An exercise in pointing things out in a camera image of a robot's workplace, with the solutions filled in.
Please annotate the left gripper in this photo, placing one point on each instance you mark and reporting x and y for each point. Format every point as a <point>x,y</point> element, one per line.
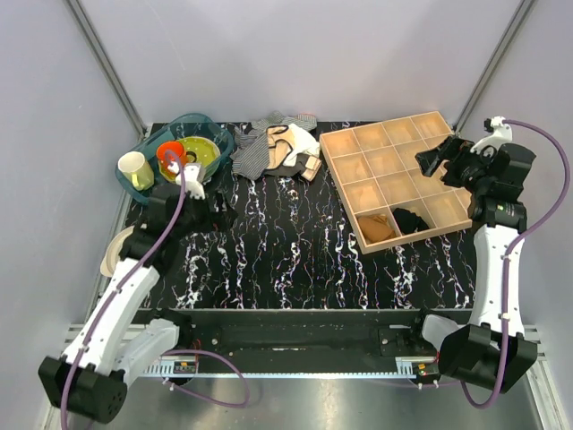
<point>224,218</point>

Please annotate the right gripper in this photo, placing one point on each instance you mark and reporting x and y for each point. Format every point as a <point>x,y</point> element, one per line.
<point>456,150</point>

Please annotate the grey striped boxer underwear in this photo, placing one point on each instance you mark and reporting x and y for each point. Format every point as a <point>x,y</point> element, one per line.
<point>251,156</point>

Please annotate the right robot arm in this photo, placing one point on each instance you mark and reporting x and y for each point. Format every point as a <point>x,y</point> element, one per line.
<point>491,350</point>

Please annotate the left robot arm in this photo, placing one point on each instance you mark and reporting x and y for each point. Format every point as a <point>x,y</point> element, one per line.
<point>92,376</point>

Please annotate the rolled black underwear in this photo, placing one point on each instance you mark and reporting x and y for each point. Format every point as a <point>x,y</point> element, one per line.
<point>409,222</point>

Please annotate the rolled tan underwear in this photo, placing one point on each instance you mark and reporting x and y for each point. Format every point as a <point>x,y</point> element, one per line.
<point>376,228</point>

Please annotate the beige underwear black trim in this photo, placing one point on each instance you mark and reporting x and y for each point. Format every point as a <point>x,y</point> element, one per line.
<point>278,145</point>

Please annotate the dark grey underwear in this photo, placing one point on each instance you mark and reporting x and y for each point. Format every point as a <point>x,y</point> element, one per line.
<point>306,166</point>

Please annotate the wooden compartment tray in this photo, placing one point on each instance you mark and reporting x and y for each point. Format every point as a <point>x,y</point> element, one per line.
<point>374,169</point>

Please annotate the black marble pattern mat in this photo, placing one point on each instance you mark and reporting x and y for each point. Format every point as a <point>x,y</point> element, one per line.
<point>293,247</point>

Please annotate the yellow-green dotted plate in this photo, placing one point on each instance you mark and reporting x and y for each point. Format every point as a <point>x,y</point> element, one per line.
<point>193,149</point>

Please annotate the orange mug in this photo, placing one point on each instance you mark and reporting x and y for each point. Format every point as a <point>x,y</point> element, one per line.
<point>168,155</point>

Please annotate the teal plastic basket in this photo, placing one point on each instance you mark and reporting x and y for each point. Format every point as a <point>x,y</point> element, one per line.
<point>188,125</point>

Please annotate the cream yellow mug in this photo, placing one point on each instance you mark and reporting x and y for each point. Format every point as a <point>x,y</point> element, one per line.
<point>137,170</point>

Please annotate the white cloth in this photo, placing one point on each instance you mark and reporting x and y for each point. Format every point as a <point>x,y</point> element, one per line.
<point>301,142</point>

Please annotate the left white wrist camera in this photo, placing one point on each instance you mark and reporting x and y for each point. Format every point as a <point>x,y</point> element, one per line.
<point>191,179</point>

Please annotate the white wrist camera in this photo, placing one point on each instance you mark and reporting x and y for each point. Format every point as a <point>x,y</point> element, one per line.
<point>191,179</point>
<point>498,134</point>

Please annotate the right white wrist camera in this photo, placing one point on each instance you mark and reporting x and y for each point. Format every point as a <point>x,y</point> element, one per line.
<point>498,134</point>

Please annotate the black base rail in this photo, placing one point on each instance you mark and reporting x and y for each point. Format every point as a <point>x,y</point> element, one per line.
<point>308,342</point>

